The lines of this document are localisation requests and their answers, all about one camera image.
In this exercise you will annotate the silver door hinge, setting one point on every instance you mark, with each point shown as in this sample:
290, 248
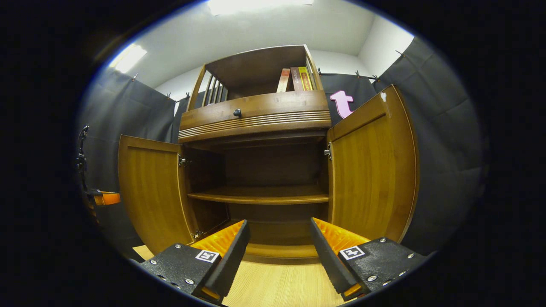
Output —
183, 161
197, 235
328, 151

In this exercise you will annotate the dark red book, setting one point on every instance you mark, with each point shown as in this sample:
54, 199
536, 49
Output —
296, 79

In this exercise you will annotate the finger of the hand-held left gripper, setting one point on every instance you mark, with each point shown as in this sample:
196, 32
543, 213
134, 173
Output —
108, 198

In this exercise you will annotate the large ceiling light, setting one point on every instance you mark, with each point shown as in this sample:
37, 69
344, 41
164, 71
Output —
256, 6

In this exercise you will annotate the black backdrop cloth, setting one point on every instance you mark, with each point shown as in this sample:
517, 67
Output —
443, 149

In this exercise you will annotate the small ceiling light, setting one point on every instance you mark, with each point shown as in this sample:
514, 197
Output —
128, 58

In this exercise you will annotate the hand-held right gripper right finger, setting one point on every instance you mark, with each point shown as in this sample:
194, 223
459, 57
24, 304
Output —
330, 260

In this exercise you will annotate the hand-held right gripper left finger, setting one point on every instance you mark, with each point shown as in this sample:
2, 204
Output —
230, 264

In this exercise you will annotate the wooden cabinet door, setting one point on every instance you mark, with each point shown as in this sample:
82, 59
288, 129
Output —
153, 192
371, 170

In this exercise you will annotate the wooden inner shelf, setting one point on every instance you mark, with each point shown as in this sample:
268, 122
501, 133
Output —
264, 196

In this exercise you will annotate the wooden drawer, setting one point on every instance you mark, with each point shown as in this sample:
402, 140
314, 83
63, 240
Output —
277, 106

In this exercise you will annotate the wooden double-door shoe cabinet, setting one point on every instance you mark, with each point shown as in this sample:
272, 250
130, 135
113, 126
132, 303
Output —
273, 166

